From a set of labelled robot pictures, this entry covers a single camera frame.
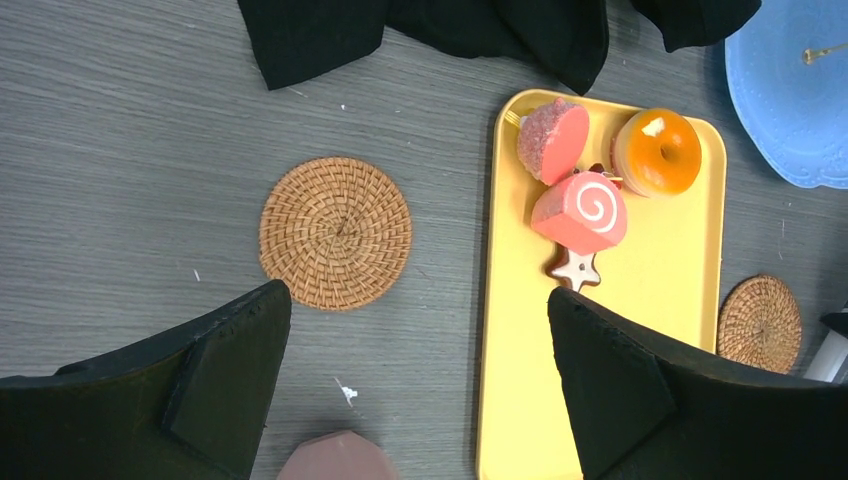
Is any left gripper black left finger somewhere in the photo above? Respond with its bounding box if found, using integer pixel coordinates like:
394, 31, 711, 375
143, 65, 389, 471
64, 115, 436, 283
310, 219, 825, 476
1, 280, 292, 479

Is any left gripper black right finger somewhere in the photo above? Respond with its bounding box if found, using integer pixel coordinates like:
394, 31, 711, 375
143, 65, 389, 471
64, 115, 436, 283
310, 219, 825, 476
547, 287, 847, 479

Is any yellow tray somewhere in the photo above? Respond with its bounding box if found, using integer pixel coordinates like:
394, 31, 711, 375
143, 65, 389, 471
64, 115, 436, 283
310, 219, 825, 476
476, 89, 727, 479

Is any pink swirl roll cake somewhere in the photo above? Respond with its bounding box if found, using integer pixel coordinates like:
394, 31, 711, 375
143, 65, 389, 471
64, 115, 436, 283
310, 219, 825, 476
530, 171, 628, 255

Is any orange donut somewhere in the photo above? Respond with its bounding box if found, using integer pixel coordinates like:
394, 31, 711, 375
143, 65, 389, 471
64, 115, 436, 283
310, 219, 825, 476
611, 108, 702, 198

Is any blue three-tier cake stand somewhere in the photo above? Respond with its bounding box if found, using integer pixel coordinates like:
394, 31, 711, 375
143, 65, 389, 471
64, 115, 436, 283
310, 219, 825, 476
724, 0, 847, 189

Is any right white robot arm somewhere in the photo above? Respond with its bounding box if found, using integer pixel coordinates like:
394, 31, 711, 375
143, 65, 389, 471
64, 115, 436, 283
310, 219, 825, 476
803, 305, 847, 383

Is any right woven coaster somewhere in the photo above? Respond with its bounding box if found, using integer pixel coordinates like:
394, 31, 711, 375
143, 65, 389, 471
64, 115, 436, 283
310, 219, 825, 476
716, 274, 802, 374

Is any woven coaster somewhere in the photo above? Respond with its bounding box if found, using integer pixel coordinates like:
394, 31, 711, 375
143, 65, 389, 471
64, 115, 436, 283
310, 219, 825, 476
258, 157, 413, 311
716, 274, 802, 374

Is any brown star cookie left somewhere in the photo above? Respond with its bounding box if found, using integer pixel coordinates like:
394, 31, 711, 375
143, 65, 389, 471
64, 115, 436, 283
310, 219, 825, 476
546, 247, 602, 292

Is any pink mug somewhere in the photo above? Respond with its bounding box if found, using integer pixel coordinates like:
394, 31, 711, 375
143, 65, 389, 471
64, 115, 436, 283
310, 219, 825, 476
277, 430, 400, 480

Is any left woven coaster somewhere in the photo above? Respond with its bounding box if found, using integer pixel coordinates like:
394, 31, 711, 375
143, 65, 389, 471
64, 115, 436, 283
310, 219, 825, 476
258, 157, 413, 311

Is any red round cake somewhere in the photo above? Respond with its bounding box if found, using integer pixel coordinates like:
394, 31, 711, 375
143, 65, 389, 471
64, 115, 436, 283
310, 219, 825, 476
517, 98, 590, 186

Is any black cloth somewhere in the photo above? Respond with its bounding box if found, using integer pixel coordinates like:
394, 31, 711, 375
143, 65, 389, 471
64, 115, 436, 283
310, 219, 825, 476
236, 0, 763, 97

